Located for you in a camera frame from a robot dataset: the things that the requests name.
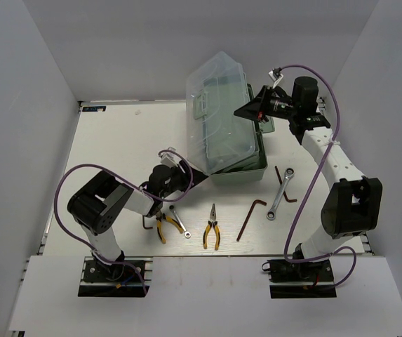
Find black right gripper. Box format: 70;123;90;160
233;86;297;124

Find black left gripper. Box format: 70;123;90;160
161;159;210;199

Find green toolbox with clear lid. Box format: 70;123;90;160
186;52;275;185

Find small silver ratchet wrench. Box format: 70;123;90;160
169;205;191;239

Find large silver ratchet wrench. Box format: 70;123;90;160
266;168;295;221

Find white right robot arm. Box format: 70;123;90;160
234;77;382;280

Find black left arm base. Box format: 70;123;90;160
78;257;146;298

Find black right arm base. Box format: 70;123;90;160
262;259;337;299

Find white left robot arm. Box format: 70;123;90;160
67;161;207;280

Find yellow pliers centre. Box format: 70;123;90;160
203;204;221;251

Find yellow pliers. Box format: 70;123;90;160
153;210;184;245
203;204;221;251

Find yellow pliers left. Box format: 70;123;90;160
153;210;184;245

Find long brown hex key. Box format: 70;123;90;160
236;199;267;242

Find brown hex key right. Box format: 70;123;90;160
274;165;298;204

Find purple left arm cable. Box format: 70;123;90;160
53;150;196;295

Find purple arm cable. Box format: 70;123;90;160
283;64;358;290
53;150;196;295

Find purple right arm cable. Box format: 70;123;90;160
283;64;358;290

